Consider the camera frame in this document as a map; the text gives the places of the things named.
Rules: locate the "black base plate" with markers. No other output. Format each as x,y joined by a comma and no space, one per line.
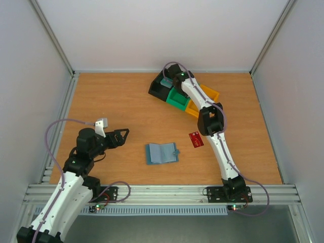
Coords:
108,194
217,194

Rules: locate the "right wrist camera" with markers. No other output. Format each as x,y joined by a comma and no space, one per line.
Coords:
167,82

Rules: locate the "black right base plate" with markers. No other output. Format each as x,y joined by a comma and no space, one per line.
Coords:
217,194

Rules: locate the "yellow plastic bin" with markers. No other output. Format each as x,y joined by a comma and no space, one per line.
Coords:
194,105

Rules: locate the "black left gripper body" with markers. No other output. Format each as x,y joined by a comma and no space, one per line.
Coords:
112,144

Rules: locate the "teal card holder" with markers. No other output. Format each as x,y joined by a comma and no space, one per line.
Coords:
158,154

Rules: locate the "grey slotted cable duct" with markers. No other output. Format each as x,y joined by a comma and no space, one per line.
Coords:
174,210

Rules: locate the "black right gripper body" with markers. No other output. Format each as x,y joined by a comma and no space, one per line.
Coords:
159,87

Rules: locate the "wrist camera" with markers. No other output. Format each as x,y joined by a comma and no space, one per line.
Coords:
167,82
100,125

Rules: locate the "red VIP card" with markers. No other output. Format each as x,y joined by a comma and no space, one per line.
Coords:
196,139

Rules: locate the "green plastic bin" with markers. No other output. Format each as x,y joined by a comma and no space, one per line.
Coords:
177,100

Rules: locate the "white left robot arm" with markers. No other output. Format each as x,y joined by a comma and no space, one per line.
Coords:
75,188

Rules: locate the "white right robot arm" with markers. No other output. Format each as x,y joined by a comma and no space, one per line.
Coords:
212,124

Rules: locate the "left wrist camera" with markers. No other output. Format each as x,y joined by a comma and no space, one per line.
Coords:
100,125

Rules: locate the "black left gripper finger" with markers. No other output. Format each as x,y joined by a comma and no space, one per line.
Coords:
121,136
111,134

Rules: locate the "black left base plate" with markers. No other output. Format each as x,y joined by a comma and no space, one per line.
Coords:
108,194

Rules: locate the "aluminium front rail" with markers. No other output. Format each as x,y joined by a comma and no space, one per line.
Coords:
178,194

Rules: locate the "teal card in bin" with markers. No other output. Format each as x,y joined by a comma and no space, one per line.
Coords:
163,85

